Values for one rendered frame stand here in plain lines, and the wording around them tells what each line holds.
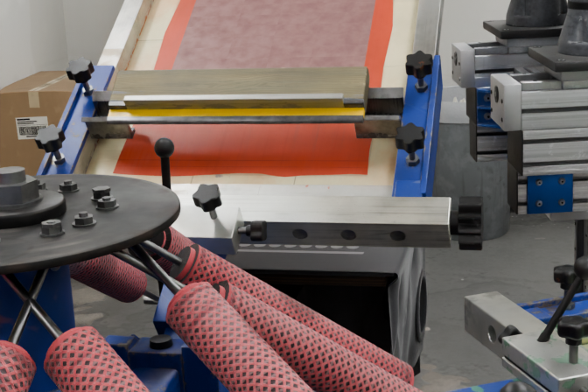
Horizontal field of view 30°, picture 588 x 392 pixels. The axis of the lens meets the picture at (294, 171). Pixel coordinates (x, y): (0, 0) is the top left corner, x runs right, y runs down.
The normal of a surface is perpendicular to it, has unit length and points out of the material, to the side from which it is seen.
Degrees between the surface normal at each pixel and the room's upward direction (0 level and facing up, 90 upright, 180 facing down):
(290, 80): 42
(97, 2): 90
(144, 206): 0
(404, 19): 32
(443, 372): 0
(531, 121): 90
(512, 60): 90
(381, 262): 0
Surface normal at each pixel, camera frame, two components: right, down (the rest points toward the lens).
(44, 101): -0.14, 0.22
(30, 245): -0.05, -0.97
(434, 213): -0.16, -0.69
